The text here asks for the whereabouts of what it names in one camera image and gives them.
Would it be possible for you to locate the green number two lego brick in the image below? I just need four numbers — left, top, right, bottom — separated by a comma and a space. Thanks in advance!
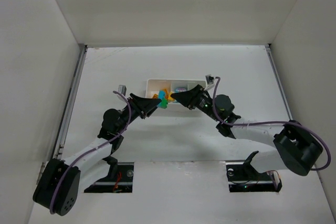
157, 99, 169, 109

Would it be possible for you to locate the small yellow lego brick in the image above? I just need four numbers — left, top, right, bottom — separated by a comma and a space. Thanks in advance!
168, 92, 176, 103

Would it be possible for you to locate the blue long lego brick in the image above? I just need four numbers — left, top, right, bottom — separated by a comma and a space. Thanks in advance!
159, 90, 168, 100

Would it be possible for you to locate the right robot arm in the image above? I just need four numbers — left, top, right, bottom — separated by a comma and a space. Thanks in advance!
172, 85, 325, 176

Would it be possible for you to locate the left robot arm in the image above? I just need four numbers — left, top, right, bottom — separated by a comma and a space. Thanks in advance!
33, 93, 161, 216

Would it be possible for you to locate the white three-compartment tray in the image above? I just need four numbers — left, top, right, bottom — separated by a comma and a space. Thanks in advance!
145, 79, 207, 98

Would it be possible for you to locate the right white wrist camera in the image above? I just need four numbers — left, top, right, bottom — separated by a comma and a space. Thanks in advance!
205, 74, 216, 91

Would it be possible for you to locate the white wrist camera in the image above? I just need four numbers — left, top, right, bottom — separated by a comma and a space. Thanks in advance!
205, 74, 216, 91
116, 84, 127, 101

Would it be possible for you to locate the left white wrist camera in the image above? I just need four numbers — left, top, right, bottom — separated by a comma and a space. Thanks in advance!
116, 84, 127, 101

